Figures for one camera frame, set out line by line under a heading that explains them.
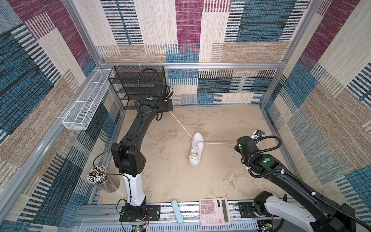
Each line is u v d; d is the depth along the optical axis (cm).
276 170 51
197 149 90
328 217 39
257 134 67
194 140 97
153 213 73
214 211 72
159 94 65
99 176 68
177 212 72
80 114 94
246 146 58
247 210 73
